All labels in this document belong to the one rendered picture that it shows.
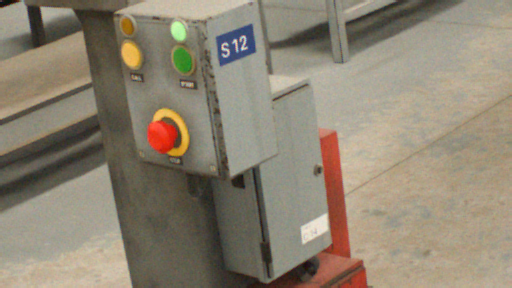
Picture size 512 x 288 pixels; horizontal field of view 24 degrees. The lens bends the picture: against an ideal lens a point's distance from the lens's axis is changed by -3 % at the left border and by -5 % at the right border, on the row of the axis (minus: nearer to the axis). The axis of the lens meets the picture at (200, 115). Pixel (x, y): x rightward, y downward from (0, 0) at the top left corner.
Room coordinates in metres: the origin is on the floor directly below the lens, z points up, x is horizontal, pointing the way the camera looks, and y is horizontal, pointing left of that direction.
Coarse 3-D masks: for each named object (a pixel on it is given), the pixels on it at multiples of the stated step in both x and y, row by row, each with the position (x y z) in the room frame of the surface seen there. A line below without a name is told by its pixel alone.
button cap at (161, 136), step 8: (160, 120) 1.45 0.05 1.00; (152, 128) 1.44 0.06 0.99; (160, 128) 1.43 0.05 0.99; (168, 128) 1.43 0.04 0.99; (152, 136) 1.44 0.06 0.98; (160, 136) 1.43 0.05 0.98; (168, 136) 1.43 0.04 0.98; (176, 136) 1.45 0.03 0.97; (152, 144) 1.44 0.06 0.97; (160, 144) 1.43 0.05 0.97; (168, 144) 1.43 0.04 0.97; (160, 152) 1.44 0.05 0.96
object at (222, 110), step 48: (192, 0) 1.51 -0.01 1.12; (240, 0) 1.47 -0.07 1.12; (144, 48) 1.47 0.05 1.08; (192, 48) 1.41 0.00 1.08; (240, 48) 1.43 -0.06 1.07; (144, 96) 1.49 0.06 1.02; (192, 96) 1.42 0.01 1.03; (240, 96) 1.43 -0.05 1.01; (144, 144) 1.50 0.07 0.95; (192, 144) 1.43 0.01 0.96; (240, 144) 1.42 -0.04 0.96; (192, 192) 1.51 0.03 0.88
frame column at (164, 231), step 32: (256, 0) 1.82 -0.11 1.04; (96, 32) 1.82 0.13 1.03; (96, 64) 1.82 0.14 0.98; (96, 96) 1.84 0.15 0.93; (128, 128) 1.79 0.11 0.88; (128, 160) 1.80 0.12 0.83; (128, 192) 1.81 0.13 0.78; (160, 192) 1.75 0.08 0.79; (128, 224) 1.82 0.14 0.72; (160, 224) 1.76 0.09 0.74; (192, 224) 1.71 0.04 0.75; (128, 256) 1.83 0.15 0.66; (160, 256) 1.77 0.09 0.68; (192, 256) 1.72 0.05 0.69
